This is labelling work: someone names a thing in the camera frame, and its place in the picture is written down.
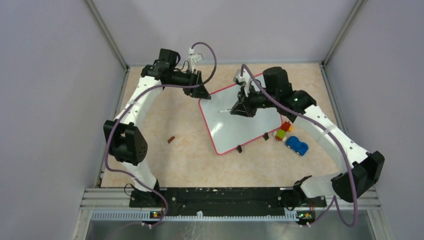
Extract blue toy car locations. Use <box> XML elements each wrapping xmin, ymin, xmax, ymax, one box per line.
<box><xmin>285</xmin><ymin>136</ymin><xmax>309</xmax><ymax>156</ymax></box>

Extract white marker pen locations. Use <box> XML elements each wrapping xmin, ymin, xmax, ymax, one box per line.
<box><xmin>218</xmin><ymin>109</ymin><xmax>232</xmax><ymax>113</ymax></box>

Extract aluminium frame rail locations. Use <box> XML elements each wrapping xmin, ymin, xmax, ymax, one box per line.
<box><xmin>71</xmin><ymin>187</ymin><xmax>395</xmax><ymax>240</ymax></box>

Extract purple cable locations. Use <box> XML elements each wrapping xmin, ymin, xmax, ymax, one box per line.
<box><xmin>103</xmin><ymin>41</ymin><xmax>218</xmax><ymax>229</ymax></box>
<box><xmin>240</xmin><ymin>63</ymin><xmax>359</xmax><ymax>228</ymax></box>

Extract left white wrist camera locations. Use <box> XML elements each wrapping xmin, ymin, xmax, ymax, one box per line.
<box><xmin>186</xmin><ymin>48</ymin><xmax>204</xmax><ymax>72</ymax></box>

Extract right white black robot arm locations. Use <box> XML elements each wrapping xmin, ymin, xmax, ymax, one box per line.
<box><xmin>230</xmin><ymin>64</ymin><xmax>385</xmax><ymax>206</ymax></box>

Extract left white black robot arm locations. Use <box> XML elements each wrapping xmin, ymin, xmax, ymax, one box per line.
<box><xmin>103</xmin><ymin>48</ymin><xmax>212</xmax><ymax>207</ymax></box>

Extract pink-framed whiteboard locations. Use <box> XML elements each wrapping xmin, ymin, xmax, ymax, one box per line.
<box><xmin>198</xmin><ymin>83</ymin><xmax>284</xmax><ymax>155</ymax></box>

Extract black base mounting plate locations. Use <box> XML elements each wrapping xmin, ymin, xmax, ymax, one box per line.
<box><xmin>129</xmin><ymin>187</ymin><xmax>327</xmax><ymax>217</ymax></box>

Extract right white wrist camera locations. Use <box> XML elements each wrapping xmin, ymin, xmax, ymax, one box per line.
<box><xmin>233</xmin><ymin>69</ymin><xmax>253</xmax><ymax>97</ymax></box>

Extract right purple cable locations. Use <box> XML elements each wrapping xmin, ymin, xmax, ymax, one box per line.
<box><xmin>240</xmin><ymin>63</ymin><xmax>359</xmax><ymax>228</ymax></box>

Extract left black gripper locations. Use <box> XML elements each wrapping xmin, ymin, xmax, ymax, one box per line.
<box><xmin>167</xmin><ymin>67</ymin><xmax>211</xmax><ymax>100</ymax></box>

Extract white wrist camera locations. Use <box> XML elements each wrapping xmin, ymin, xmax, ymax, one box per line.
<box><xmin>186</xmin><ymin>48</ymin><xmax>204</xmax><ymax>72</ymax></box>
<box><xmin>233</xmin><ymin>69</ymin><xmax>253</xmax><ymax>97</ymax></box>

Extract colourful toy brick figure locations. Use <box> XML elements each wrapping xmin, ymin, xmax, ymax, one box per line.
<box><xmin>273</xmin><ymin>121</ymin><xmax>293</xmax><ymax>142</ymax></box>

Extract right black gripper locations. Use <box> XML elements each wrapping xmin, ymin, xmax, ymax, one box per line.
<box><xmin>230</xmin><ymin>83</ymin><xmax>278</xmax><ymax>118</ymax></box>

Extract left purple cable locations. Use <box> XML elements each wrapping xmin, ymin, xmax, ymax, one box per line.
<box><xmin>103</xmin><ymin>41</ymin><xmax>218</xmax><ymax>229</ymax></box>

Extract brown marker cap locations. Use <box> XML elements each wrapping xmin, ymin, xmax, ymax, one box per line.
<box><xmin>167</xmin><ymin>136</ymin><xmax>175</xmax><ymax>144</ymax></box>

